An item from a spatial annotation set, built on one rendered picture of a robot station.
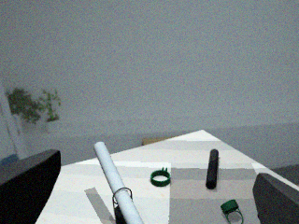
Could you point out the dark green band clamp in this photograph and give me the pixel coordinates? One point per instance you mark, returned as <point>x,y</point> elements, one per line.
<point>160,183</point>

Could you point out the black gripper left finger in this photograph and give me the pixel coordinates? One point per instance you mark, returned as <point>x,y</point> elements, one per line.
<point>26,185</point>

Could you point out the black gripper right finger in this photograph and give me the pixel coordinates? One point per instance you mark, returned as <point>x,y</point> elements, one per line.
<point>276,202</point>

